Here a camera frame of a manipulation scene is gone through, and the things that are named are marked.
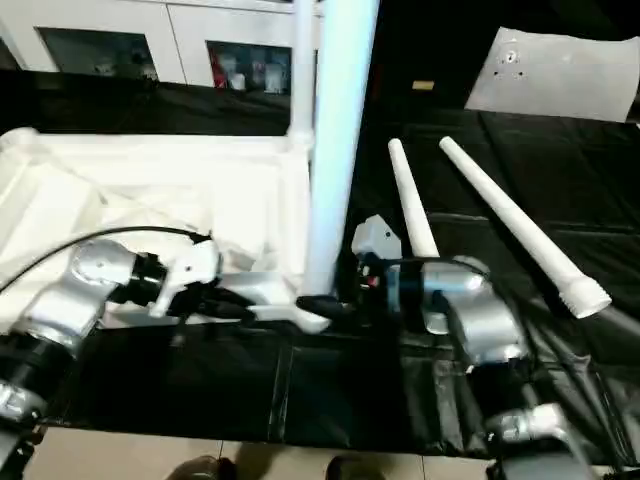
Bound white plastic table top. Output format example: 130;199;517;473
0;127;332;336

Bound white plastic table leg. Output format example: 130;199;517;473
286;0;322;154
304;0;382;297
438;136;614;320
387;138;442;260

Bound dark brown rounded object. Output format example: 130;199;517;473
171;453;237;480
326;453;375;480

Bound black work mat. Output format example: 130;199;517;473
0;67;640;459

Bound black cabinet with gold label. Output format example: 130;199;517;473
369;0;501;111

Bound white cabinet with glass doors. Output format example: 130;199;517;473
0;0;326;96

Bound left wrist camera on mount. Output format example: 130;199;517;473
148;233;225;320

